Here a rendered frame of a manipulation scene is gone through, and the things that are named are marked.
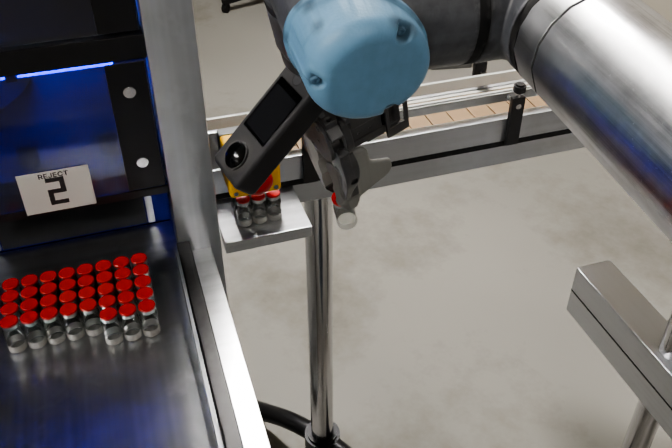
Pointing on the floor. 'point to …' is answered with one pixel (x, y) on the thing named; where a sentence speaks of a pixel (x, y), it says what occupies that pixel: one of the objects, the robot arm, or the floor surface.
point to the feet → (299, 426)
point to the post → (177, 91)
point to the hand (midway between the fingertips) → (336, 196)
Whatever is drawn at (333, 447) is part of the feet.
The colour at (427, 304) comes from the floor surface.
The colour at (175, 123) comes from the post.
